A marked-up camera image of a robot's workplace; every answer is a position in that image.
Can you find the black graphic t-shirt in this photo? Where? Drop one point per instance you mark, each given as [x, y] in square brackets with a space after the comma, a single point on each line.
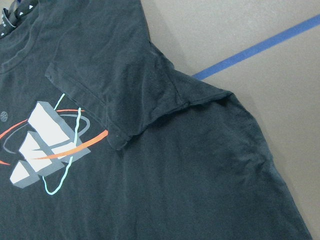
[101, 138]

